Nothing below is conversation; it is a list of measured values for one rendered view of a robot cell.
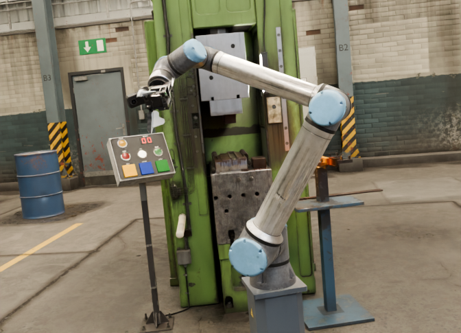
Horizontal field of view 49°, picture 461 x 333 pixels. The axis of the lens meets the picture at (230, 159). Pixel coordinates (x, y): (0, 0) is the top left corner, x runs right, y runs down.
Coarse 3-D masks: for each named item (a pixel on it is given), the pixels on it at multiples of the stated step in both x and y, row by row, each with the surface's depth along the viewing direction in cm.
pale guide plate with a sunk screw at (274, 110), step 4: (268, 100) 330; (272, 100) 330; (276, 100) 331; (280, 100) 331; (268, 104) 331; (272, 104) 331; (276, 104) 331; (280, 104) 331; (268, 108) 331; (272, 108) 331; (276, 108) 331; (280, 108) 331; (268, 112) 331; (272, 112) 331; (276, 112) 331; (280, 112) 332; (268, 116) 331; (272, 116) 332; (276, 116) 332; (280, 116) 332; (268, 120) 332; (272, 120) 332; (276, 120) 332; (280, 120) 332
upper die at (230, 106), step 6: (210, 102) 316; (216, 102) 317; (222, 102) 317; (228, 102) 317; (234, 102) 317; (240, 102) 317; (210, 108) 317; (216, 108) 317; (222, 108) 317; (228, 108) 317; (234, 108) 318; (240, 108) 318; (210, 114) 331; (216, 114) 317; (222, 114) 318; (228, 114) 318
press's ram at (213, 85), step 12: (204, 36) 312; (216, 36) 312; (228, 36) 313; (240, 36) 313; (216, 48) 313; (228, 48) 313; (240, 48) 314; (204, 72) 314; (204, 84) 315; (216, 84) 315; (228, 84) 316; (240, 84) 316; (204, 96) 316; (216, 96) 316; (228, 96) 317; (240, 96) 317
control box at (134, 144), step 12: (108, 144) 300; (132, 144) 302; (144, 144) 305; (156, 144) 308; (120, 156) 296; (132, 156) 299; (156, 156) 305; (168, 156) 308; (120, 168) 292; (156, 168) 301; (120, 180) 289; (132, 180) 293; (144, 180) 299; (156, 180) 306
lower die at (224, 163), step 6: (222, 156) 344; (228, 156) 339; (240, 156) 333; (216, 162) 321; (222, 162) 321; (228, 162) 321; (234, 162) 321; (240, 162) 321; (246, 162) 322; (216, 168) 321; (222, 168) 321; (228, 168) 322; (234, 168) 322; (240, 168) 322
